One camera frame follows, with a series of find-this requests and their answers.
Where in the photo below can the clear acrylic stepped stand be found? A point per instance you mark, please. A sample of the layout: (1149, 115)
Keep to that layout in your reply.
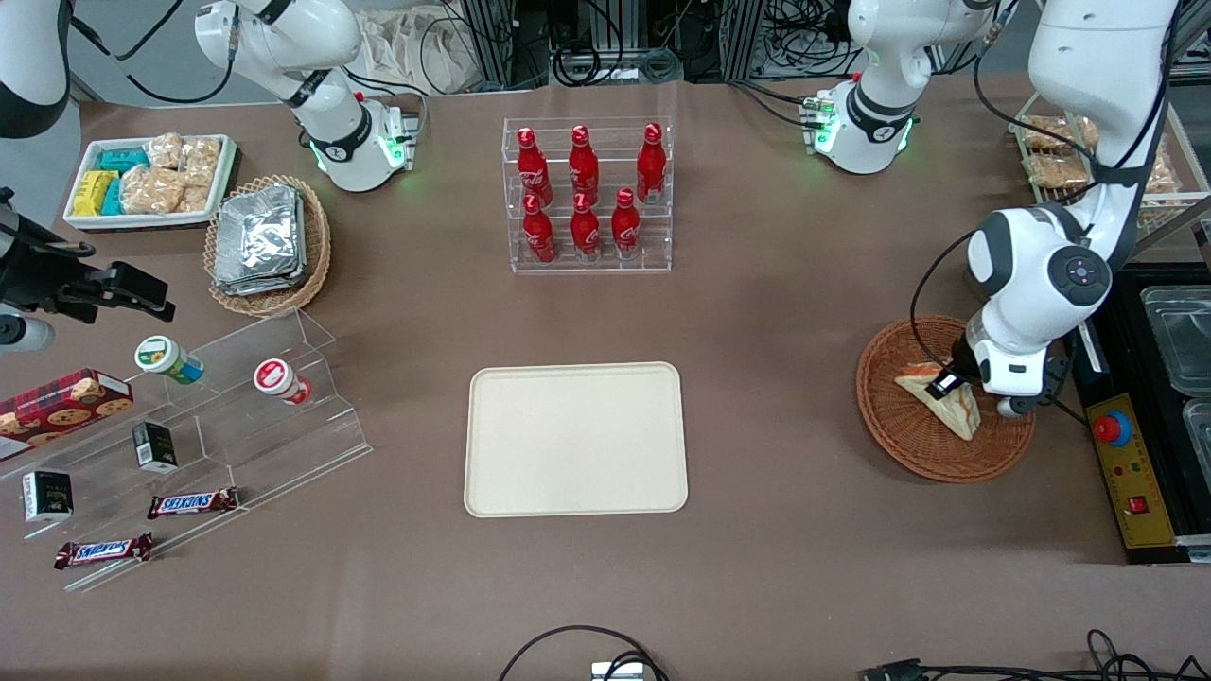
(265, 445)

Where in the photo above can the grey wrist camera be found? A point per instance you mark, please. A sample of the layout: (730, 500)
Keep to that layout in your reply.
(1015, 407)
(24, 334)

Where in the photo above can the small silver device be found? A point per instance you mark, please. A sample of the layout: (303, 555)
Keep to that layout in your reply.
(617, 672)

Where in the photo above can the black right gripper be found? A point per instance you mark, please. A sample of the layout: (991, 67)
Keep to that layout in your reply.
(38, 276)

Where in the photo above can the clear wrapped pastry bag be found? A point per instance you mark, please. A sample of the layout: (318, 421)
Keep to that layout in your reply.
(1057, 171)
(1047, 132)
(1164, 175)

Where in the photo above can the teal snack packet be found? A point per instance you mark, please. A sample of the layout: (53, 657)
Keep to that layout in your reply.
(123, 160)
(113, 197)

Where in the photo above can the small black carton box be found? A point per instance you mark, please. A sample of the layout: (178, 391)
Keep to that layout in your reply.
(154, 447)
(47, 497)

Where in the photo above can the red tartan cookie box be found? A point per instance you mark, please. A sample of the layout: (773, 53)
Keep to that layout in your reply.
(57, 411)

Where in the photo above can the red emergency stop button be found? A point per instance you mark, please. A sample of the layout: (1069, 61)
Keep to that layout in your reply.
(1113, 428)

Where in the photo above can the black yellow control box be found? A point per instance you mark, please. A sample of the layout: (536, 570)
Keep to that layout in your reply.
(1140, 473)

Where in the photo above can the white rectangular snack tray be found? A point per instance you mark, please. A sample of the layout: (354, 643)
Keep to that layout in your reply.
(142, 220)

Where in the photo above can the brown Snickers bar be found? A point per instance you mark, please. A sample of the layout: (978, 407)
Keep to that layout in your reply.
(104, 550)
(192, 503)

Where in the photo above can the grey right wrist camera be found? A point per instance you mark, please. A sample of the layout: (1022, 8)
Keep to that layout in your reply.
(24, 334)

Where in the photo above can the aluminium frame post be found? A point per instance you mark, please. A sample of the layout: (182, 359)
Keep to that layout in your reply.
(501, 38)
(747, 38)

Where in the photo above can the green lid yogurt cup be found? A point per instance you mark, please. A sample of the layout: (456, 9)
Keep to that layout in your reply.
(161, 357)

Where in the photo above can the beige cloth bag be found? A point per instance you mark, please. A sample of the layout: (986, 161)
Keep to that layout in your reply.
(416, 52)

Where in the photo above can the red lid yogurt cup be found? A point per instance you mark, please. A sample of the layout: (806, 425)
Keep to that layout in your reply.
(274, 378)

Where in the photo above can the oval tan wicker basket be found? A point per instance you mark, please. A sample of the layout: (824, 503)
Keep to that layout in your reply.
(317, 246)

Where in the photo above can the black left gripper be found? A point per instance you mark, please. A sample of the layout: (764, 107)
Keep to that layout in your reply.
(957, 364)

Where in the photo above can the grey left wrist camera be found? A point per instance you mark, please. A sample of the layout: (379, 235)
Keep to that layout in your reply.
(1015, 407)

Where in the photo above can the yellow snack packet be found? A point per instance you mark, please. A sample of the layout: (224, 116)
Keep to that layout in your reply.
(93, 192)

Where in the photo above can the red cola bottle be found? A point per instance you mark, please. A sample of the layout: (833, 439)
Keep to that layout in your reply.
(534, 170)
(586, 235)
(584, 168)
(651, 165)
(625, 232)
(540, 236)

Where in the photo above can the clear acrylic bottle rack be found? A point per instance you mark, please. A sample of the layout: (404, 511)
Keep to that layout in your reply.
(605, 265)

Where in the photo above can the triangular sandwich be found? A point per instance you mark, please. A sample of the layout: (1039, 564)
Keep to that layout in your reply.
(960, 416)

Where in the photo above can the clear rice cracker bag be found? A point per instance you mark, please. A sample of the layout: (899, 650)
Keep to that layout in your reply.
(151, 191)
(165, 151)
(201, 163)
(195, 199)

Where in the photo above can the round brown wicker basket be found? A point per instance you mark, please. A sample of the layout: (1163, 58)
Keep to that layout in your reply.
(908, 445)

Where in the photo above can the beige plastic serving tray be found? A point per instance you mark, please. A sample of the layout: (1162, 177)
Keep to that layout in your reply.
(575, 440)

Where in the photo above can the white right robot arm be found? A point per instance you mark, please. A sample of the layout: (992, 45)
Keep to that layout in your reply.
(284, 38)

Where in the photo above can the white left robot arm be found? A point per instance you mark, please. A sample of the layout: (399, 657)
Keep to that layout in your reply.
(1031, 274)

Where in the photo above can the clear plastic container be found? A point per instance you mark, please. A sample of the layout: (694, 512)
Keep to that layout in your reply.
(1200, 435)
(1178, 326)

